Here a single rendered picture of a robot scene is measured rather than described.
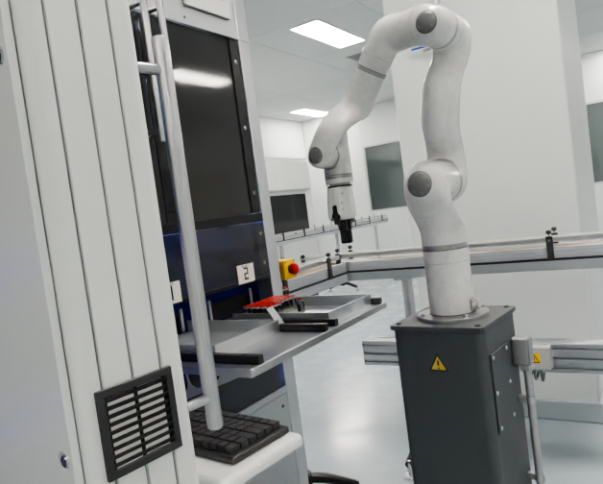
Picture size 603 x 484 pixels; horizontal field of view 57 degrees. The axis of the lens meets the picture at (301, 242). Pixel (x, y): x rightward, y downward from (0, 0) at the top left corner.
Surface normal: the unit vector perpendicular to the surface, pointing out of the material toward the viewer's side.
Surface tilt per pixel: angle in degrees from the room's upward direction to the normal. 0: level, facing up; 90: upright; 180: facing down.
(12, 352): 90
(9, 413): 90
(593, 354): 90
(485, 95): 90
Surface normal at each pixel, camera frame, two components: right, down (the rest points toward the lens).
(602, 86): -0.53, 0.11
